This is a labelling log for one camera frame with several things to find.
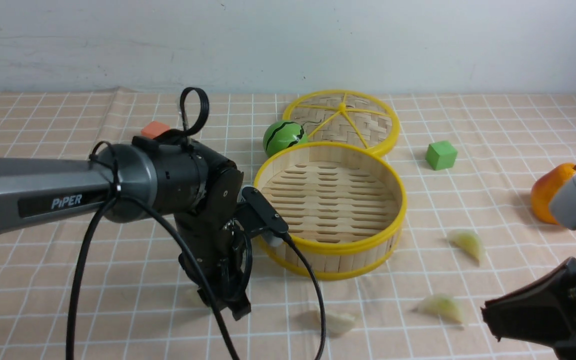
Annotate woven bamboo steamer lid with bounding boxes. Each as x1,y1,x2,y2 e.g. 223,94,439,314
281,89,401,157

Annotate orange yellow toy pear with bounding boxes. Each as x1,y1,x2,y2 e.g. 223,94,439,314
530,162,576,225

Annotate green cube block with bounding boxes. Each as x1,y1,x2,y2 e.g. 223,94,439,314
425,140,458,171

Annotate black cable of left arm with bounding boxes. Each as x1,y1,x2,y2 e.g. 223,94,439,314
66,87,327,360

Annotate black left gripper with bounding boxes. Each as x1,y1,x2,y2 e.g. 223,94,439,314
174,150,253,321

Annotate orange cube block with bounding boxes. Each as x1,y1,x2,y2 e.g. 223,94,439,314
141,121,170,139

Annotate black wrist camera on left gripper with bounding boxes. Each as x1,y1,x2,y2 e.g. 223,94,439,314
235,186,293,248

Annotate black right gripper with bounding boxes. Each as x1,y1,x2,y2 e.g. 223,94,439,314
481,257,576,360

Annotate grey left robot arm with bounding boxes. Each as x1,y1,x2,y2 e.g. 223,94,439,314
0,136,251,320

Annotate green watermelon ball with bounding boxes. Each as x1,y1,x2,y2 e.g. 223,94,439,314
262,120,309,158

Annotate checkered beige tablecloth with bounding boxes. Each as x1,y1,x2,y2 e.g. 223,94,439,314
0,88,576,360

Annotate bamboo steamer tray yellow rim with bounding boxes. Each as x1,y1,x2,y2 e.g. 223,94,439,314
253,142,408,281

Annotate white dumpling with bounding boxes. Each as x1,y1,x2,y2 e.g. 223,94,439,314
184,289,206,308
324,309,358,337

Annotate pale green dumpling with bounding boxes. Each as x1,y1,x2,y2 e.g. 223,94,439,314
446,229,486,264
415,293,465,325

